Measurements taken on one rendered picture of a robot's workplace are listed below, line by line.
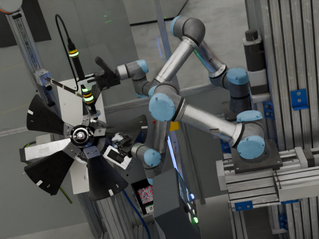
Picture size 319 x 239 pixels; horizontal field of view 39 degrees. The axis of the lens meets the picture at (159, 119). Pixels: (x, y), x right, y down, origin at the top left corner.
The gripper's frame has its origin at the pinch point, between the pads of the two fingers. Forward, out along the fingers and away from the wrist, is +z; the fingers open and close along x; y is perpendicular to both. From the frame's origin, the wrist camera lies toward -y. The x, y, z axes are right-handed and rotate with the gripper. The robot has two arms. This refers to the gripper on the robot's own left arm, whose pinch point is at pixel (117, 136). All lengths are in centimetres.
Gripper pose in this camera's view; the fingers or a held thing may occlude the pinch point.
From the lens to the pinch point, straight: 238.3
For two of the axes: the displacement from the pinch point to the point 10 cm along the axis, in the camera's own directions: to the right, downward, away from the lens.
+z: -6.1, -2.4, 7.6
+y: -7.3, 5.4, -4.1
